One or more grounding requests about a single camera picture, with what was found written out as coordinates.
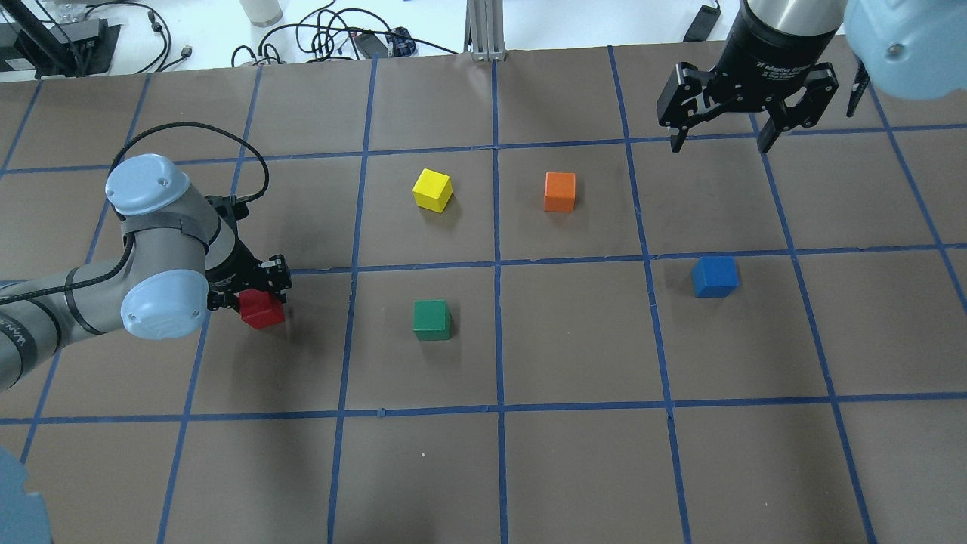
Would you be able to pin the aluminium frame post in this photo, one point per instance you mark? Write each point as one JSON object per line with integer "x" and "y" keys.
{"x": 484, "y": 38}

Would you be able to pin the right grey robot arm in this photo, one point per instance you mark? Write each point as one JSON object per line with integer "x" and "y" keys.
{"x": 914, "y": 50}

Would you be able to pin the yellow wooden block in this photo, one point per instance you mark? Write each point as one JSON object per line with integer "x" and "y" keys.
{"x": 432, "y": 190}

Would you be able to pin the green wooden block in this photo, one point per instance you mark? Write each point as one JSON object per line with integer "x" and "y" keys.
{"x": 431, "y": 320}

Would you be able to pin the red wooden block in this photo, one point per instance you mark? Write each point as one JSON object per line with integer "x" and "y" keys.
{"x": 261, "y": 310}

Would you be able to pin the black camera stand base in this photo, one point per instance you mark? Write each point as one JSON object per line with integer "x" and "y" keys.
{"x": 75, "y": 49}

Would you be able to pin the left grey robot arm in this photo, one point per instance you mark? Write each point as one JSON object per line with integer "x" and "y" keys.
{"x": 182, "y": 259}

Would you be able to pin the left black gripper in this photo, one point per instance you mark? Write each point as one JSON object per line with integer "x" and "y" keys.
{"x": 240, "y": 270}

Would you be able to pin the orange wooden block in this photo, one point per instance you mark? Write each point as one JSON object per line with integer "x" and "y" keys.
{"x": 560, "y": 192}

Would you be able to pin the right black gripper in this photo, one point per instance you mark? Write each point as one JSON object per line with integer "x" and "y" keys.
{"x": 772, "y": 54}

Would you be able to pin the black power adapter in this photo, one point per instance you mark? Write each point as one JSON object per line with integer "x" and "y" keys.
{"x": 703, "y": 23}

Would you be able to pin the white bottle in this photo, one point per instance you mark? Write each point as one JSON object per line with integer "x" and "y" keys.
{"x": 262, "y": 13}

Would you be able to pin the blue wooden block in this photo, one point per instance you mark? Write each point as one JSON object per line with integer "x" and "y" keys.
{"x": 714, "y": 277}

